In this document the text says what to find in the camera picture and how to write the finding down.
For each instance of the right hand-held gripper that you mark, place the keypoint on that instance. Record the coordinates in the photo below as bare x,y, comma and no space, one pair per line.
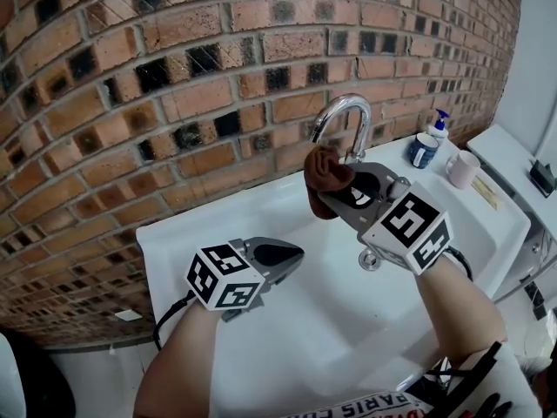
409,224

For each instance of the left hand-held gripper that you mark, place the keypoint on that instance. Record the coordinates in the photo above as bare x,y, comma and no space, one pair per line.
226,277

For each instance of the brown cloth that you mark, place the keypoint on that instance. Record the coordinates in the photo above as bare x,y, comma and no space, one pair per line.
323,168

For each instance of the chrome faucet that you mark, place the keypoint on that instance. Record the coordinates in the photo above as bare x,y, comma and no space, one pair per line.
348,100

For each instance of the person's left forearm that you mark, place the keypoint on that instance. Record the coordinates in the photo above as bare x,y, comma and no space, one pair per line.
183,364

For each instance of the person's right forearm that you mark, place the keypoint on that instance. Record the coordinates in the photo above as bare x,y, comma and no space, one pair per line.
461,312

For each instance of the chrome sink drain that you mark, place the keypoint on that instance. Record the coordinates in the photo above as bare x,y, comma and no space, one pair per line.
369,264

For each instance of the white sink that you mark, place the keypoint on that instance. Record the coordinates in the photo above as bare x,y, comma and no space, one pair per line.
348,320

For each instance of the soap bottle with blue pump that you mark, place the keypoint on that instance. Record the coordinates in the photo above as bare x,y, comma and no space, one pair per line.
438,126

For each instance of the yellow flat packet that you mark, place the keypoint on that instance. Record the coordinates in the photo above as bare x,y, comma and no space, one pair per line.
485,193

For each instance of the white cabinet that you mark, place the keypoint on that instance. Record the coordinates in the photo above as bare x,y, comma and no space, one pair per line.
509,155

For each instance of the black box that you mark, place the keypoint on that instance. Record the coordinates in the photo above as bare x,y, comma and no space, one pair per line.
541,177

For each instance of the white printed shirt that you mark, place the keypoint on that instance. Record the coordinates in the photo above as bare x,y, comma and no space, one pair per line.
518,386

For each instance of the black rounded bin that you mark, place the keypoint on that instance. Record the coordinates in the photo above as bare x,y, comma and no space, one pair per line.
43,381

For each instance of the white rounded fixture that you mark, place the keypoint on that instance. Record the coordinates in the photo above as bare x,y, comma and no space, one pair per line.
11,377

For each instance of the white wall plate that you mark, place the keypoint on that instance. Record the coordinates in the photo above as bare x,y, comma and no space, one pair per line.
128,315

